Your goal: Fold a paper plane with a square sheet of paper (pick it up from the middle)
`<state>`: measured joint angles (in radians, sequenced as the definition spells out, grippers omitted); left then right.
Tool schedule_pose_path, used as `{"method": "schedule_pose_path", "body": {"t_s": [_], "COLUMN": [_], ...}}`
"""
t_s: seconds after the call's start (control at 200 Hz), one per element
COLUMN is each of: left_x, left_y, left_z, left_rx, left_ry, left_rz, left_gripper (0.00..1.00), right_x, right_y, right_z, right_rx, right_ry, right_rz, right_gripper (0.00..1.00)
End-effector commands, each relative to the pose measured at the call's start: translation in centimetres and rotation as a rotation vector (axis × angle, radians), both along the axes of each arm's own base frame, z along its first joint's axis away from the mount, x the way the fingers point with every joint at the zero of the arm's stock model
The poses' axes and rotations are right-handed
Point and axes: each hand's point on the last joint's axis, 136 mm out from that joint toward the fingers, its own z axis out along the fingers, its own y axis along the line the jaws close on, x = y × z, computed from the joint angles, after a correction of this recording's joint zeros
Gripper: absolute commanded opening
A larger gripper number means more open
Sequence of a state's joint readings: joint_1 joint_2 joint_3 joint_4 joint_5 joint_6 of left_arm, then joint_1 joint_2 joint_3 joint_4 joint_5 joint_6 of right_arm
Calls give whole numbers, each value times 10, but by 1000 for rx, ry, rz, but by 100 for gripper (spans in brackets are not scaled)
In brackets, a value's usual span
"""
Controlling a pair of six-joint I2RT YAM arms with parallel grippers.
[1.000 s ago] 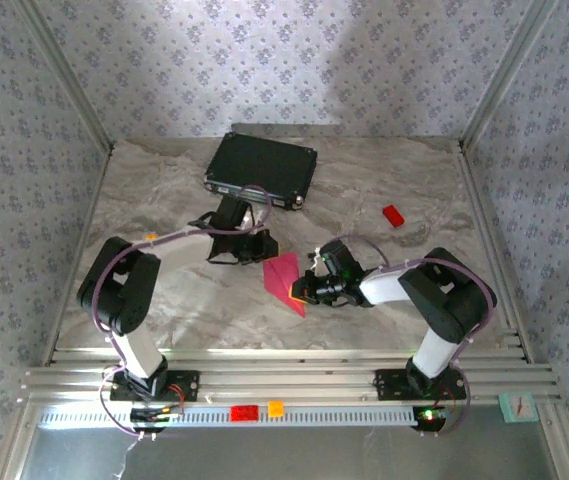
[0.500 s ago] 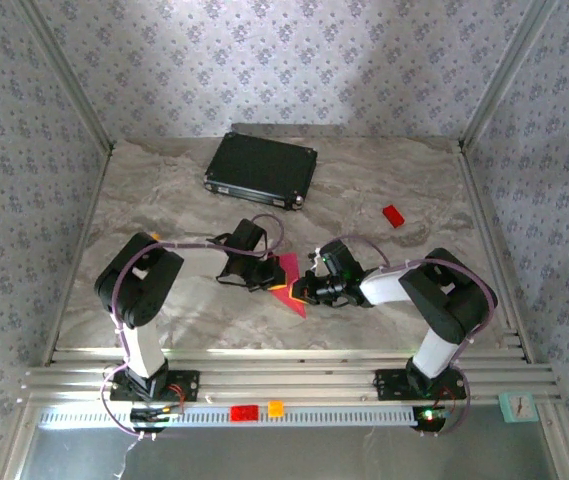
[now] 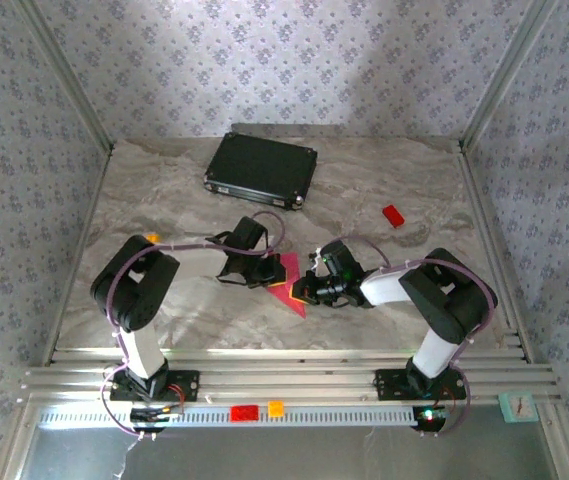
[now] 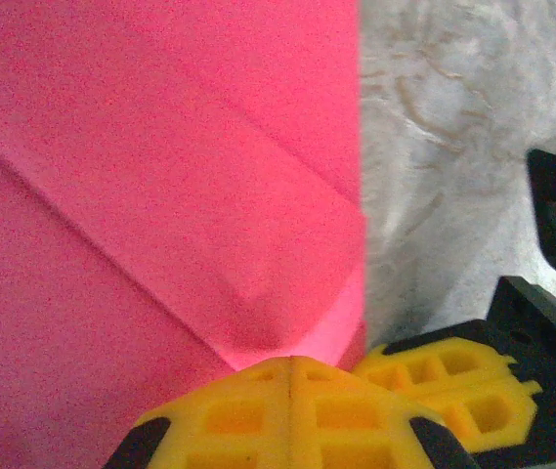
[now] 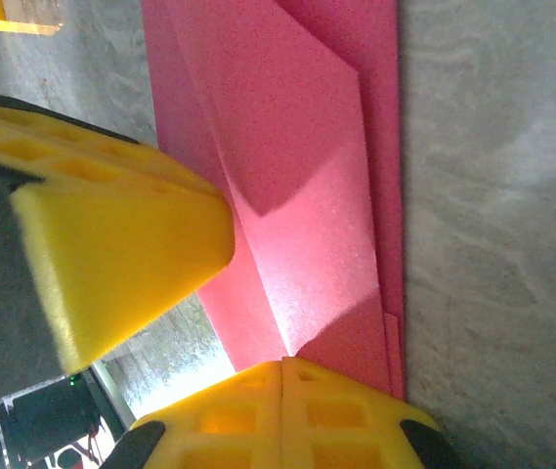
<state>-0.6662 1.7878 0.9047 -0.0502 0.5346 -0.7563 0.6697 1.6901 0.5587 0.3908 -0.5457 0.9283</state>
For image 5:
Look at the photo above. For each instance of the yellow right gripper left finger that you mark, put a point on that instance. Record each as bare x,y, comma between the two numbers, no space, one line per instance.
228,430

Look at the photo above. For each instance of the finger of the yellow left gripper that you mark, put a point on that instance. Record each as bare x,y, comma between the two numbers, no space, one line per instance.
126,254

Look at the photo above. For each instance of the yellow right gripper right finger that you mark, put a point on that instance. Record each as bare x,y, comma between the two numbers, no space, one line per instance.
346,430

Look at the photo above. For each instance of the pink cloth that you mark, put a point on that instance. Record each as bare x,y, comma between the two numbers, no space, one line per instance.
282,122

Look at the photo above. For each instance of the orange yellow toy brick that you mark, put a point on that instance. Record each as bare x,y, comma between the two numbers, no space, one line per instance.
18,22

